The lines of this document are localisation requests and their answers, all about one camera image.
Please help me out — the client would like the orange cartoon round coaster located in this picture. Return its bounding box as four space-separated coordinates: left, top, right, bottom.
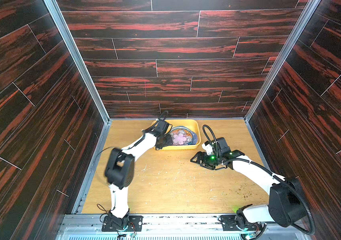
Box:
170 126 197 146

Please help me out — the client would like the yellow plastic storage box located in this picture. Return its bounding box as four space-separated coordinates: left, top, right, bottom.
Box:
161 119 201 150

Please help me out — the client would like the purple bunny round coaster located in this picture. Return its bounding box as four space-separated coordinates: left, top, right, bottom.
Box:
191 132 198 145

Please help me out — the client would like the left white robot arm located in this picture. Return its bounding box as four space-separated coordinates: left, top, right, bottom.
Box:
104 119 172 220

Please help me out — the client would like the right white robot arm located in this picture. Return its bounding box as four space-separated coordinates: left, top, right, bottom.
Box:
190 135 315 240

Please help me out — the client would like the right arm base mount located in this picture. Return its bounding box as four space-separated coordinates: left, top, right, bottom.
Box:
218 205 262 232

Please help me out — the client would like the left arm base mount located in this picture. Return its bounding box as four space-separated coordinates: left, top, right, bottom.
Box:
101 212 143 232

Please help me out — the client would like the left metal frame post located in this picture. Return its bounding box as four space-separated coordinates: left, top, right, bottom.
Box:
43 0 110 124

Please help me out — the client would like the metal frame post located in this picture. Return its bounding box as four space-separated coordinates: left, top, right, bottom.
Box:
244 0 321 125
43 0 110 124

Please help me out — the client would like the right metal frame post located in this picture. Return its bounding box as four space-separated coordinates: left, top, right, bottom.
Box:
244 0 321 125

